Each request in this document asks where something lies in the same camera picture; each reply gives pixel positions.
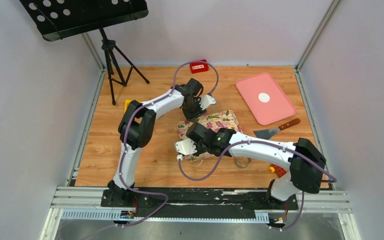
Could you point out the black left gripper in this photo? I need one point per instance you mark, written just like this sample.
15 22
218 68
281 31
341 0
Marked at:
191 117

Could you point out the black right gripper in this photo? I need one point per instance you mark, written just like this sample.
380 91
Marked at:
198 150

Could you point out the floral yellow tray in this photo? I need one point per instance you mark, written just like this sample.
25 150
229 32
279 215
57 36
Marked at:
215 121

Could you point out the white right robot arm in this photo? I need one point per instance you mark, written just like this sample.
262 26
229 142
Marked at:
304 163

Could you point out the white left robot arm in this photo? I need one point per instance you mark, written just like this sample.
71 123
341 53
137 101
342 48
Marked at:
137 126

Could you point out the flat white dough wrapper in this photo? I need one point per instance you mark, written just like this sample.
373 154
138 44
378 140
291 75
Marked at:
264 97

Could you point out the pink tray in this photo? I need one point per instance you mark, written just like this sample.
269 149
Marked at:
278 108

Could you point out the yellow triangular toy block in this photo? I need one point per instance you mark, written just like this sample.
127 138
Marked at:
126 104

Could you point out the red yellow toy block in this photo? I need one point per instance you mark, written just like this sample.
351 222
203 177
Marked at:
275 169

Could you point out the black music stand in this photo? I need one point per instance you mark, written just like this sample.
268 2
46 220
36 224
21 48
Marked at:
60 19

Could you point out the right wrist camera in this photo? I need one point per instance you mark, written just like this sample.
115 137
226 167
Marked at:
185 147

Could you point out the metal scraper wooden handle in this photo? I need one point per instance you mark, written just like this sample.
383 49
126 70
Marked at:
266 134

